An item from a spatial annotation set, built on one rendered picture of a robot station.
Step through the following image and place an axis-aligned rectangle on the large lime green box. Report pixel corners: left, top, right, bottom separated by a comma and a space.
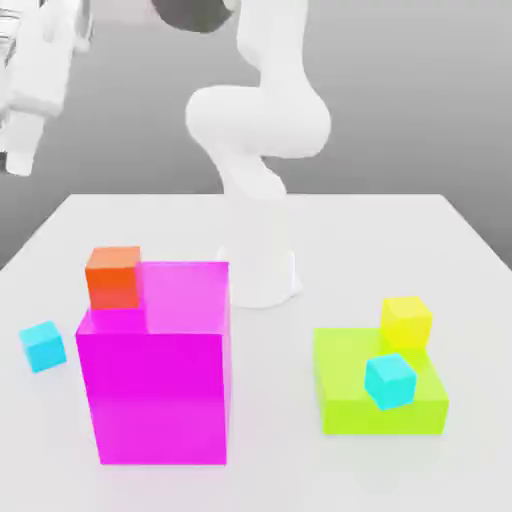
312, 327, 450, 436

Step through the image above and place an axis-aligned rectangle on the small orange cube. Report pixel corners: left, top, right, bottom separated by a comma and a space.
84, 246, 144, 312

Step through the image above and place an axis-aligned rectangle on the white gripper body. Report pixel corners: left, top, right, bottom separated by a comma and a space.
0, 24, 76, 119

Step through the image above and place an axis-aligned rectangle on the small cyan cube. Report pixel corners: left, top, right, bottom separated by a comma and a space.
363, 353, 418, 412
18, 319, 68, 374

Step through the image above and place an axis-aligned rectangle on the large magenta box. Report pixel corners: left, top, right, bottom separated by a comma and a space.
74, 260, 232, 467

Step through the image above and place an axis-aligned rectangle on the small yellow cube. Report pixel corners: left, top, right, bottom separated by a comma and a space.
380, 296, 434, 350

